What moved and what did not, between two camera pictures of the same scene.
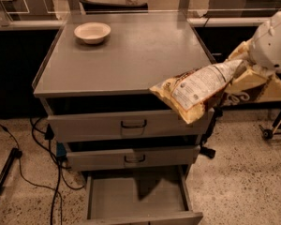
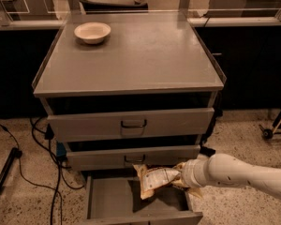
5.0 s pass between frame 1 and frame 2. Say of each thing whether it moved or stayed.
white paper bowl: stayed
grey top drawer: stayed
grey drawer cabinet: stayed
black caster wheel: stayed
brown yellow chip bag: moved
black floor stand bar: stayed
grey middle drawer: stayed
